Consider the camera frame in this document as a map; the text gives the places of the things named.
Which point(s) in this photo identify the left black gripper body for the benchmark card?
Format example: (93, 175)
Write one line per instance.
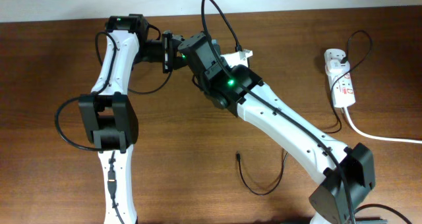
(169, 52)

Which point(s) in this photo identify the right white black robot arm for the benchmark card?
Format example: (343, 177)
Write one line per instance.
(344, 175)

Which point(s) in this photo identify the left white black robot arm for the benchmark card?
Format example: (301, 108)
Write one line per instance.
(109, 119)

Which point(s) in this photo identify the white USB charger plug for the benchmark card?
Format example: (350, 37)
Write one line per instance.
(335, 67)

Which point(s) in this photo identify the white power strip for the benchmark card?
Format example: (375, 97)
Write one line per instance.
(342, 92)

